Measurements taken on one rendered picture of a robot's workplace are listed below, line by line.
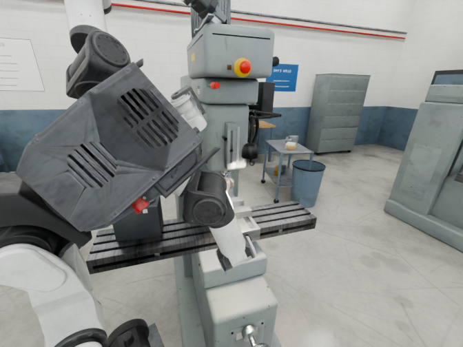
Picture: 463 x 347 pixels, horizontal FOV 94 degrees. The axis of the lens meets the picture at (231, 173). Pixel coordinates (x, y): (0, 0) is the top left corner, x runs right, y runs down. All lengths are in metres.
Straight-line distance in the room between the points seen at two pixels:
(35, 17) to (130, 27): 1.49
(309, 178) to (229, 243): 2.66
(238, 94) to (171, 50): 4.38
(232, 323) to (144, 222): 0.62
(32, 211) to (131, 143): 0.25
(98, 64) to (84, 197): 0.30
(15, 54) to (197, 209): 5.35
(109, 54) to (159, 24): 4.72
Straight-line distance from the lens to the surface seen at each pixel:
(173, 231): 1.27
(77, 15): 0.75
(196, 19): 1.27
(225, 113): 0.97
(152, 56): 5.24
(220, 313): 1.15
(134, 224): 1.20
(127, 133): 0.45
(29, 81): 5.67
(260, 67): 0.88
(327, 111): 6.06
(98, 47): 0.62
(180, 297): 1.93
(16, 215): 0.59
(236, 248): 0.70
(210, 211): 0.55
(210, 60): 0.82
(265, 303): 1.19
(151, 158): 0.43
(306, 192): 3.36
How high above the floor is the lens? 1.70
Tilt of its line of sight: 22 degrees down
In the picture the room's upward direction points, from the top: 1 degrees clockwise
